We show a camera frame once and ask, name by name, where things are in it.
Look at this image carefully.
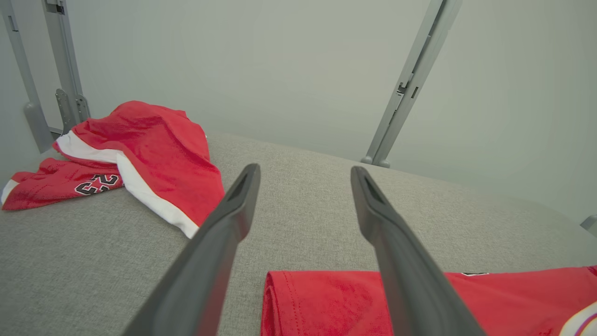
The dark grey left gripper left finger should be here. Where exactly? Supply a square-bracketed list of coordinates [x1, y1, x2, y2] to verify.
[122, 163, 261, 336]

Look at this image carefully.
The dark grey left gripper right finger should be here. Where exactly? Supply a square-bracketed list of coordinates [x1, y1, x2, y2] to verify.
[351, 166, 486, 336]

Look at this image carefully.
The red Bulls basketball jersey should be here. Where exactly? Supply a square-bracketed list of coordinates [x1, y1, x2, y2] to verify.
[260, 265, 597, 336]

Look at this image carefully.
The red basketball shorts white stripe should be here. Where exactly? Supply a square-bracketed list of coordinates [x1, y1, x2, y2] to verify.
[1, 100, 225, 238]

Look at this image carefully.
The grey fabric sofa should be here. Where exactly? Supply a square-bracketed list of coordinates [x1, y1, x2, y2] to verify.
[0, 131, 597, 336]

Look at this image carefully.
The grey double partition post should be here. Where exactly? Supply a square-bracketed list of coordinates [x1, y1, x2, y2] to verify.
[361, 0, 462, 168]

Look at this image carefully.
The grey single partition post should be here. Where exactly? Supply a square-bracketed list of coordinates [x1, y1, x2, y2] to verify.
[0, 0, 54, 154]

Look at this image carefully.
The grey metal bracket frame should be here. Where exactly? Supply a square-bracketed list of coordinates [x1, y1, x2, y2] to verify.
[42, 0, 91, 136]

